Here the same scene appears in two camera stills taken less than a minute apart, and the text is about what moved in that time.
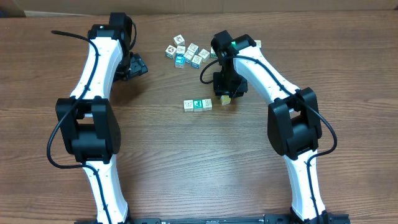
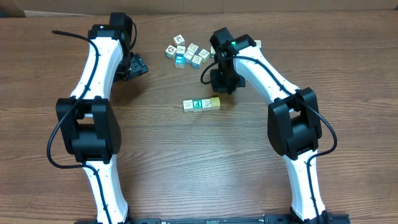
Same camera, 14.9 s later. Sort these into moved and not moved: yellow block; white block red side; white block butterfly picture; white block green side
Moved: yellow block
Not moved: white block butterfly picture; white block red side; white block green side
